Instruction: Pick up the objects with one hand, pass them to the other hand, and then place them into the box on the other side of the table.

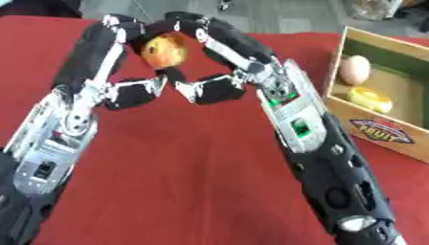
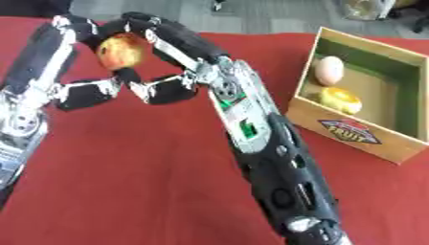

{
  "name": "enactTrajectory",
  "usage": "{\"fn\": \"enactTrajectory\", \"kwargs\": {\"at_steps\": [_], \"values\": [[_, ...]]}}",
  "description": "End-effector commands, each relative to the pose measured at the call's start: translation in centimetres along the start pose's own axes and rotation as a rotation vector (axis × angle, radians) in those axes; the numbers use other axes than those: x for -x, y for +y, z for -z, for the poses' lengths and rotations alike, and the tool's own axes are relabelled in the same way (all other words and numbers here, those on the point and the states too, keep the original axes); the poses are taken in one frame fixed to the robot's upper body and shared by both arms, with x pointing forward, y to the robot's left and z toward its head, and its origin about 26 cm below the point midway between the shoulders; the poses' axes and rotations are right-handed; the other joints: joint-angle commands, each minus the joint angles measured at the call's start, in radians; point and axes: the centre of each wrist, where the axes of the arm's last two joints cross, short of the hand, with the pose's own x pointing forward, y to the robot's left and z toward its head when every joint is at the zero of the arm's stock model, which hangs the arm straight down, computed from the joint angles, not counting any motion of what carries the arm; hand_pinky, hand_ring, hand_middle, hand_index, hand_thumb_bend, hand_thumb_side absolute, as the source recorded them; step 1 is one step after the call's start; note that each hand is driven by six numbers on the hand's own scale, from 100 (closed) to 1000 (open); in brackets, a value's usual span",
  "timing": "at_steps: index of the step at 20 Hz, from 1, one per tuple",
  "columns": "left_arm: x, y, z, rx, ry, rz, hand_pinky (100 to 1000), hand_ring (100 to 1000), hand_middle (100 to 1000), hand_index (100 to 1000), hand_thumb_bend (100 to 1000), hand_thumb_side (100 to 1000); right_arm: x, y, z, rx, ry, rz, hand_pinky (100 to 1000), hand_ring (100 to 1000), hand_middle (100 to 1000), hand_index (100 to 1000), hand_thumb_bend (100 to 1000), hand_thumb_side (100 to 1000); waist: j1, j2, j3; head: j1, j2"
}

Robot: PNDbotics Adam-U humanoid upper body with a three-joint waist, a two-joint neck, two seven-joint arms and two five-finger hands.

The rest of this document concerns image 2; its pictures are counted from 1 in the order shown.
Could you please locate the silver and black right robot arm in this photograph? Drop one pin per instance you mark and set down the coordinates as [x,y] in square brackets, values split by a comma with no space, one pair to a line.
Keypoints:
[268,150]

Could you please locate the clear plastic bag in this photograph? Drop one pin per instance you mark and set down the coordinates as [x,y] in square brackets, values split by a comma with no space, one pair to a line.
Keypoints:
[366,8]

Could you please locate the red and yellow toy apple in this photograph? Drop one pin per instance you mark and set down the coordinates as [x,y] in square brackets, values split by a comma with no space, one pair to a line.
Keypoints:
[119,51]

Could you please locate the white toy egg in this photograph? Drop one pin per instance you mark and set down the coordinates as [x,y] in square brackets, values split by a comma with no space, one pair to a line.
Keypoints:
[329,71]

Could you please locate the yellow toy fruit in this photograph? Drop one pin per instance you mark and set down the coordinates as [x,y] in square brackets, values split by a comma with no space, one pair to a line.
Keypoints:
[341,99]

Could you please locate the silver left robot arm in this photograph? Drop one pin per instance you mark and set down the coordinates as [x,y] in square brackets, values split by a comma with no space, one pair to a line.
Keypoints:
[19,140]

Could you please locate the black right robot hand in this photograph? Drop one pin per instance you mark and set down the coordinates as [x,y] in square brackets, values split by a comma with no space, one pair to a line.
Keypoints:
[181,44]

